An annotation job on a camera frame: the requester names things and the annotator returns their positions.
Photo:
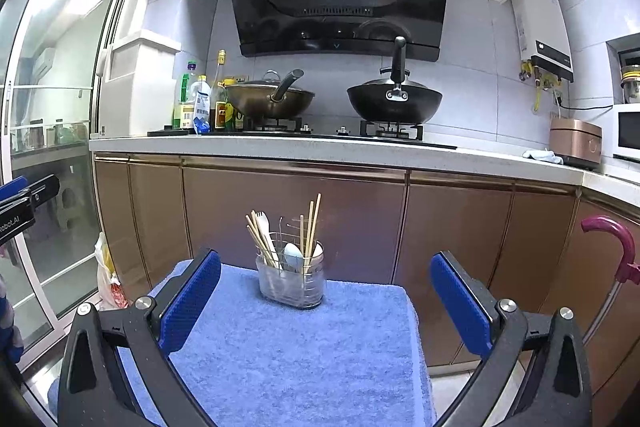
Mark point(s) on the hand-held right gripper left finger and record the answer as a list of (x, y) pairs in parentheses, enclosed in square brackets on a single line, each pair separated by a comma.
[(190, 302)]

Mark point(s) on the pale blue cloth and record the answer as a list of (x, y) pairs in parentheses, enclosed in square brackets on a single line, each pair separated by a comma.
[(542, 156)]

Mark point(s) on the sliding glass door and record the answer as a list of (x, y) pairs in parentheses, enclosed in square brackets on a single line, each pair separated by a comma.
[(75, 107)]

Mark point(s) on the white microwave oven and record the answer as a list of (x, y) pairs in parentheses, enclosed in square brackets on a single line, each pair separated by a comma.
[(627, 132)]

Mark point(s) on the black wok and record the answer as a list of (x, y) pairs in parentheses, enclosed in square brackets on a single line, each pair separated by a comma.
[(395, 102)]

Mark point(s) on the white kitchen countertop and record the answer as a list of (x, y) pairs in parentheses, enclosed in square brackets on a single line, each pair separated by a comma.
[(320, 152)]

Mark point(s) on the white gas water heater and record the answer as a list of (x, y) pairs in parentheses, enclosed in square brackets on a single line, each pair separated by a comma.
[(545, 32)]

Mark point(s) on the white ceramic spoon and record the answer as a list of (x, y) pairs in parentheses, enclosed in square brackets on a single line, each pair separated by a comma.
[(318, 250), (293, 255)]

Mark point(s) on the rose gold rice cooker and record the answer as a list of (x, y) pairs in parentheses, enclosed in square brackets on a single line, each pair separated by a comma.
[(575, 142)]

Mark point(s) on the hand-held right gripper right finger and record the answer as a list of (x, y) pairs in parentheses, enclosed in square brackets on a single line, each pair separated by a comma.
[(460, 302)]

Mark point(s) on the plastic bag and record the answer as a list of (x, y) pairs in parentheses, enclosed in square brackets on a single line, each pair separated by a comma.
[(107, 282)]

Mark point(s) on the person's left hand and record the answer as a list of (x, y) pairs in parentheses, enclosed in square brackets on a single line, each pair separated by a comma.
[(7, 322)]

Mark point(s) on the black gas stove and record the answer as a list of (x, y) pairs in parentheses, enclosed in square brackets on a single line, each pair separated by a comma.
[(320, 134)]

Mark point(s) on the dark sauce bottle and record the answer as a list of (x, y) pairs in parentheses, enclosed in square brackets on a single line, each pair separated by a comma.
[(234, 112)]

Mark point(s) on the clear bottle blue label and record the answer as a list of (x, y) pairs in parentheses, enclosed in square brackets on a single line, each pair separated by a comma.
[(202, 107)]

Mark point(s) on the brown base cabinet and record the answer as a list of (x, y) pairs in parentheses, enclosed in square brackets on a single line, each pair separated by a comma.
[(350, 217)]

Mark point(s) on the tall yellow cap bottle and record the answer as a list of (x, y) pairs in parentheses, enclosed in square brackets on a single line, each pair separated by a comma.
[(221, 82)]

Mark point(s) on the blue towel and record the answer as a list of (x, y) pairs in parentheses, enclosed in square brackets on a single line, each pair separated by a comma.
[(290, 357)]

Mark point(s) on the white air conditioner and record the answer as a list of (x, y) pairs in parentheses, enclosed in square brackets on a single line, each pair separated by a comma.
[(45, 61)]

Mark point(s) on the lidded steel wok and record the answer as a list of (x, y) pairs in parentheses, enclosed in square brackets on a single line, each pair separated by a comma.
[(270, 99)]

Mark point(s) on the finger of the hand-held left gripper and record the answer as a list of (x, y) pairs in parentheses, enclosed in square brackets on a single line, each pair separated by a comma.
[(42, 189), (12, 186)]

